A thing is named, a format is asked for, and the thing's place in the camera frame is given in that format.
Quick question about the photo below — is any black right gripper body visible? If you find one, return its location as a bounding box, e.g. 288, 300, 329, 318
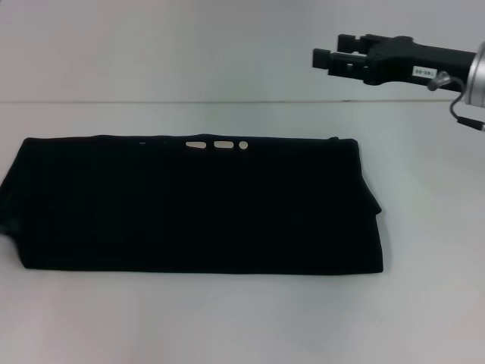
362, 35, 478, 93

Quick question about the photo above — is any black t-shirt with FREE print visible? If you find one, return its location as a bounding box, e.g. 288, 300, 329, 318
0, 133, 384, 275

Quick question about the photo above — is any right arm cable with plugs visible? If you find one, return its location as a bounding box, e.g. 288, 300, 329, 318
426, 71, 485, 133

